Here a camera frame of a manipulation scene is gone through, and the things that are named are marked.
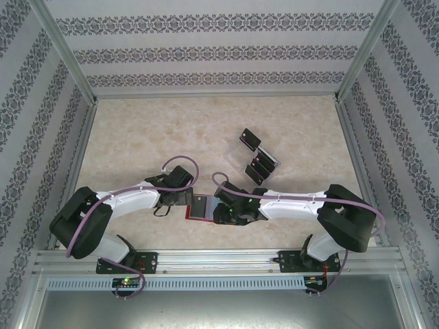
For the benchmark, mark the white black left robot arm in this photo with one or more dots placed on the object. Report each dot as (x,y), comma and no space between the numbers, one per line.
(130,202)

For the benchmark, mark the grey metal panel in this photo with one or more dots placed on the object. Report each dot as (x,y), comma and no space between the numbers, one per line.
(219,308)

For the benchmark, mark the small circuit board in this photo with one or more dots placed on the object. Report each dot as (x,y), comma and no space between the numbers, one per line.
(313,280)

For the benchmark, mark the red leather card holder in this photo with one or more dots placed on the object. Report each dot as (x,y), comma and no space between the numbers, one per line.
(197,219)

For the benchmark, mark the clear acrylic card stand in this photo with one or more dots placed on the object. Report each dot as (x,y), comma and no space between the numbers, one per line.
(236,156)

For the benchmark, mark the circuit board with green light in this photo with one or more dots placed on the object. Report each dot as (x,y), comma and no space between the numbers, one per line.
(127,282)

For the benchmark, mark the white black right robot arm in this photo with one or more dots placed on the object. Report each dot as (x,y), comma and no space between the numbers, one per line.
(291,207)

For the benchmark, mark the dark green VIP card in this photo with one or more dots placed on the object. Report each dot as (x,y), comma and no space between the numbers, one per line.
(255,174)
(262,165)
(269,155)
(198,205)
(250,138)

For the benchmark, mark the aluminium side rail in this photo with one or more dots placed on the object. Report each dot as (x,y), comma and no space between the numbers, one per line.
(356,154)
(80,154)

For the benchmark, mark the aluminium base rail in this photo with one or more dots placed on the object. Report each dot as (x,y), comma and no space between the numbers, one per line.
(219,260)

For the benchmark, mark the aluminium frame post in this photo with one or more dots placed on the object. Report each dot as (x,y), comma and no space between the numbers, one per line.
(368,51)
(65,51)

